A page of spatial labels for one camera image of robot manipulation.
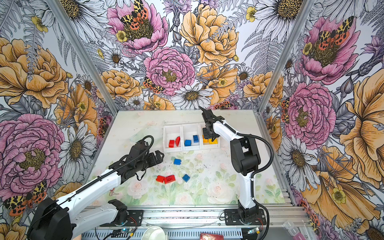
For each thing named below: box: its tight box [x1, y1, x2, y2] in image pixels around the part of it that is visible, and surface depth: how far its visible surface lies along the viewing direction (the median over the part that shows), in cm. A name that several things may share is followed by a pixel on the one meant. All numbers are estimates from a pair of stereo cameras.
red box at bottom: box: [199, 233, 224, 240], surface depth 67 cm
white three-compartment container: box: [163, 122, 221, 153], surface depth 104 cm
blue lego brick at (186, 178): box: [182, 174, 191, 183], surface depth 88 cm
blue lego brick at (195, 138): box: [193, 135, 199, 143], surface depth 105 cm
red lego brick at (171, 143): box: [169, 139, 175, 148], surface depth 104 cm
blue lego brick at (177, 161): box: [173, 158, 182, 165], surface depth 96 cm
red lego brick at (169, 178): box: [163, 174, 176, 184], surface depth 88 cm
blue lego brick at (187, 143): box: [184, 139, 192, 147], surface depth 104 cm
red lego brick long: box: [175, 136, 181, 147], surface depth 104 cm
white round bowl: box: [141, 226, 169, 240], surface depth 71 cm
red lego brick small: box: [156, 175, 164, 183], surface depth 88 cm
